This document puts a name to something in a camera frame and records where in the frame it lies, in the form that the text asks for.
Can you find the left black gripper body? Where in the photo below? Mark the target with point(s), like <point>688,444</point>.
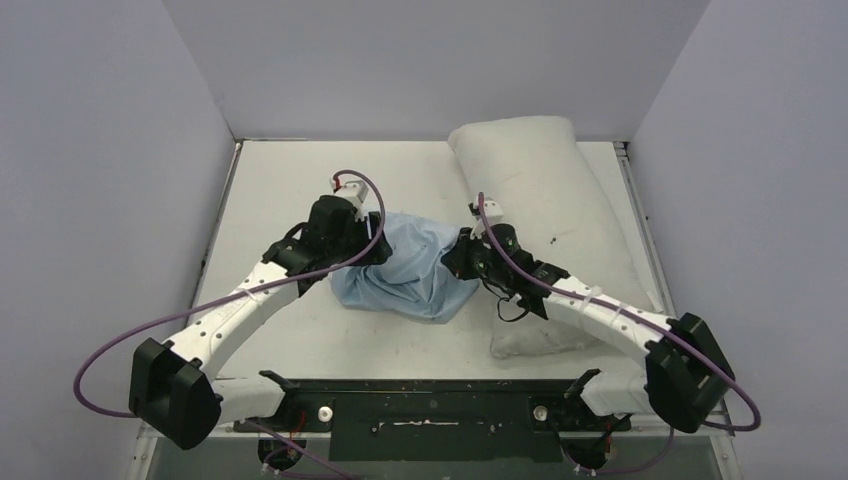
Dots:
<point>356,240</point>

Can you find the light blue pillowcase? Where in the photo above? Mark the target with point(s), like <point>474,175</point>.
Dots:
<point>413,282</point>

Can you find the white pillow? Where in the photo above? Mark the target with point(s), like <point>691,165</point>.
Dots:
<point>567,200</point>

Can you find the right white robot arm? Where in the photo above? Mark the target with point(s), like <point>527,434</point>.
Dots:
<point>685,372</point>

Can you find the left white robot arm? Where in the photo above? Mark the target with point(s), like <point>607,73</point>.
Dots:
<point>176,386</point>

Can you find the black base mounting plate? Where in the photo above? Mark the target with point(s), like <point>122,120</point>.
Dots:
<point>446,420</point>

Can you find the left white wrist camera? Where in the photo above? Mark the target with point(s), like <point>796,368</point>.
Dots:
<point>355,192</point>

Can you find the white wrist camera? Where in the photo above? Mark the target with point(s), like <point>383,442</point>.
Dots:
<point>491,210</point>
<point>355,192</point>

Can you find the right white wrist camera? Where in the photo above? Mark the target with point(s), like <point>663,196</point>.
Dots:
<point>491,210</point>

